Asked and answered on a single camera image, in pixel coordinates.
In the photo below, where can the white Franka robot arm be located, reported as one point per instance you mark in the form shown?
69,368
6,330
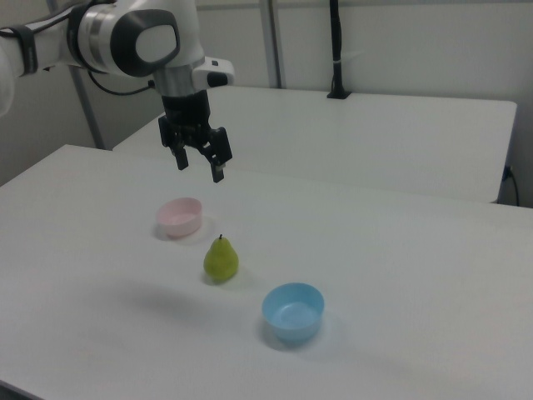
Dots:
104,37

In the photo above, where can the pink plastic bowl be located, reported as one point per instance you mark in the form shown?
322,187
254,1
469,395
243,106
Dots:
180,216

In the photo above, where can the black camera stand pole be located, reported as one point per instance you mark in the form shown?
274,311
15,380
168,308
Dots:
336,50

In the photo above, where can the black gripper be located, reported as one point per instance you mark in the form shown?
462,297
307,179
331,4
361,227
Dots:
186,116

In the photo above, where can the white side table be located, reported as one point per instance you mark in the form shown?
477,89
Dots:
354,137

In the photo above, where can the green pear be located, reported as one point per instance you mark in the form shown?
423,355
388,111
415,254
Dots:
220,262

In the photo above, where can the blue plastic bowl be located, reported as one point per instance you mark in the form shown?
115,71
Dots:
292,312

